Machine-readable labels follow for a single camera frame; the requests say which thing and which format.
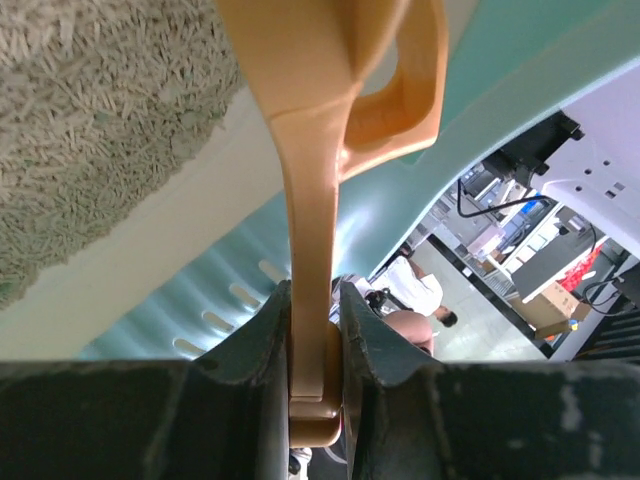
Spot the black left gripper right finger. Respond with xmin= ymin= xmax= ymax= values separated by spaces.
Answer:
xmin=339 ymin=283 xmax=440 ymax=479

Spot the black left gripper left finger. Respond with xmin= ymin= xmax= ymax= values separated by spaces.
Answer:
xmin=197 ymin=280 xmax=291 ymax=479

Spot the orange plastic litter scoop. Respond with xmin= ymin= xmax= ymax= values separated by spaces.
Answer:
xmin=217 ymin=1 xmax=449 ymax=448

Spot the brown cardboard box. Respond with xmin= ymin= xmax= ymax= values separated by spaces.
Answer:
xmin=512 ymin=282 xmax=592 ymax=339

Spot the person in white shirt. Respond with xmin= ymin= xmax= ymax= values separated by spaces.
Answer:
xmin=372 ymin=256 xmax=458 ymax=328

